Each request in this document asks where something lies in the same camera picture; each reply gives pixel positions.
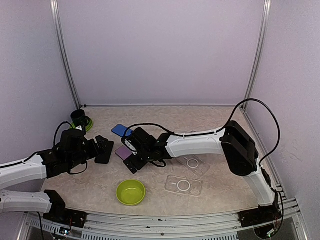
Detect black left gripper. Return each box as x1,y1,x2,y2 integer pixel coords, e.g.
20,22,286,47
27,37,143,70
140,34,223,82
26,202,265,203
68,135,109,170

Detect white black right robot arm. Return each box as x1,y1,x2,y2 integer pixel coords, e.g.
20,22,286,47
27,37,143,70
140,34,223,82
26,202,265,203
119,120,283,225

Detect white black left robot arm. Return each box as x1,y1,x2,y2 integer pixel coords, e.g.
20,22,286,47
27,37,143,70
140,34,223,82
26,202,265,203
0,126,114,223

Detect clear phone case lower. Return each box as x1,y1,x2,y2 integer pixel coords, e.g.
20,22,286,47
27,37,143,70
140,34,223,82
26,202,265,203
164,175,203,197

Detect clear phone case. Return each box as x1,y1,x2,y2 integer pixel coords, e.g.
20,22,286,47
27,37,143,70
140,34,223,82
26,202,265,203
176,155,210,178
164,175,203,197

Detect clear phone case upper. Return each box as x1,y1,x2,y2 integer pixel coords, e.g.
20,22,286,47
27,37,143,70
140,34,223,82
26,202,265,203
176,155,210,178

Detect blue smartphone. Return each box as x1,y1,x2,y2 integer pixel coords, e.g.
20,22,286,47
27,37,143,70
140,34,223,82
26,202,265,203
111,124,133,138

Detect green saucer plate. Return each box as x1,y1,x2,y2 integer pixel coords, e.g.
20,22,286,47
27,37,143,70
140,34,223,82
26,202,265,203
85,116,94,132

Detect green bowl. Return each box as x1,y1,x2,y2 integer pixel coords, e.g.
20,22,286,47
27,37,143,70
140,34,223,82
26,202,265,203
116,179,146,206

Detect dark green mug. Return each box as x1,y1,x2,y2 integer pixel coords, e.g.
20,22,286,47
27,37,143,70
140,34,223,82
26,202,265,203
70,109,87,128

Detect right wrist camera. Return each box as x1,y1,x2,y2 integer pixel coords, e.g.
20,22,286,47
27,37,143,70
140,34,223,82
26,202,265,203
124,136,138,156

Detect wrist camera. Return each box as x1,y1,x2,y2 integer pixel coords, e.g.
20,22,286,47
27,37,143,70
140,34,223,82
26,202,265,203
124,136,138,156
74,126,84,132

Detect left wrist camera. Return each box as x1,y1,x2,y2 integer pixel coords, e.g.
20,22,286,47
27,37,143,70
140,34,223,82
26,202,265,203
74,126,84,132

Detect front aluminium rail base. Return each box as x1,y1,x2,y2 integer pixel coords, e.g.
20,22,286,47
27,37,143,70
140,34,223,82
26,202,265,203
16,196,310,240

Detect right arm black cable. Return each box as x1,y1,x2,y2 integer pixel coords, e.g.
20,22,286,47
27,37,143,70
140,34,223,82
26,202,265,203
129,98,286,223

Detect left aluminium frame post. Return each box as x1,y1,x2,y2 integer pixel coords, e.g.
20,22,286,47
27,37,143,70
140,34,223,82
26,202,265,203
50,0,82,110

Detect aluminium frame post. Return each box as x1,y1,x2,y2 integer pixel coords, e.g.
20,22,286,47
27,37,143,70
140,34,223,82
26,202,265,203
50,0,82,110
244,0,272,100

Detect right aluminium frame post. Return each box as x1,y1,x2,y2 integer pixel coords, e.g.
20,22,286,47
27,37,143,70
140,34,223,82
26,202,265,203
244,0,272,100

